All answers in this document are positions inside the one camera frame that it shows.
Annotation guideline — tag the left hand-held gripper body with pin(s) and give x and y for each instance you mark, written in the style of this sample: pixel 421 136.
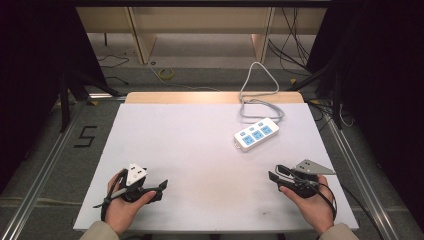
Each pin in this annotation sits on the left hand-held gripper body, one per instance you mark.
pixel 135 176

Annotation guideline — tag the aluminium floor rail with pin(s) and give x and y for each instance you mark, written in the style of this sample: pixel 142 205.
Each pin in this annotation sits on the aluminium floor rail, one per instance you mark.
pixel 40 180
pixel 363 180

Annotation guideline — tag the beige wooden desk frame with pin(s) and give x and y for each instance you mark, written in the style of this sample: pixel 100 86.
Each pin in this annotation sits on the beige wooden desk frame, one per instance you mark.
pixel 200 20

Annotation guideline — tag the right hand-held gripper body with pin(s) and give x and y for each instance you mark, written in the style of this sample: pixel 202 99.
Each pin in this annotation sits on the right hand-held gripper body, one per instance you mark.
pixel 305 183

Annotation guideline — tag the black curtain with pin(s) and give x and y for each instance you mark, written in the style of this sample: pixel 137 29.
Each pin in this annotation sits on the black curtain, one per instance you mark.
pixel 30 83
pixel 383 93

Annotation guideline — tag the white power strip blue sockets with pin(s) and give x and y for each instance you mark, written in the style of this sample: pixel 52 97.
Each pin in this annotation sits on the white power strip blue sockets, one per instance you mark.
pixel 256 135

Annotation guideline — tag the yellow tape roll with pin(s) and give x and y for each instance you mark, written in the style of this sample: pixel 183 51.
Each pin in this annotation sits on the yellow tape roll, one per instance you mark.
pixel 166 73

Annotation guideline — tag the black metal stand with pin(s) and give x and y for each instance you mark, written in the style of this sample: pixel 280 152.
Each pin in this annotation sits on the black metal stand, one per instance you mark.
pixel 65 100

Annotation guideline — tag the person's left hand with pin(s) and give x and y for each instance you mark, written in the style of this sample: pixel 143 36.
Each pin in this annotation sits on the person's left hand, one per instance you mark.
pixel 120 210

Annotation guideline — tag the white table mat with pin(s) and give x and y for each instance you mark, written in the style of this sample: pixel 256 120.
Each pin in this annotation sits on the white table mat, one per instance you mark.
pixel 200 160

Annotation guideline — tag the person's right hand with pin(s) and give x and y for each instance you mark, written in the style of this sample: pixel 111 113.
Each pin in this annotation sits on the person's right hand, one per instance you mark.
pixel 315 210

